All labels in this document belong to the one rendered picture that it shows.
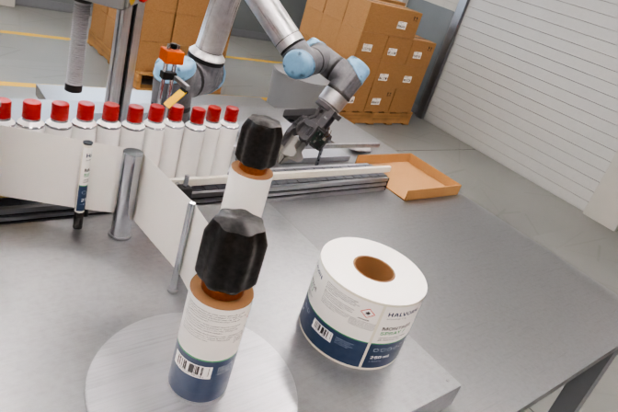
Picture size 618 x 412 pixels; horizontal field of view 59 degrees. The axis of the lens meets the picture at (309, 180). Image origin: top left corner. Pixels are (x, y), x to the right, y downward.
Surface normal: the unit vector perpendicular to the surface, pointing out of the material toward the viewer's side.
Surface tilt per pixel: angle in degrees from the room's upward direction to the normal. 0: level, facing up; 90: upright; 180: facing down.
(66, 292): 0
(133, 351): 0
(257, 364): 0
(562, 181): 90
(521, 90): 90
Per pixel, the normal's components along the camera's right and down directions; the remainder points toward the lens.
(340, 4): -0.74, 0.07
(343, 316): -0.47, 0.24
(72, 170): 0.15, 0.45
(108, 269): 0.28, -0.87
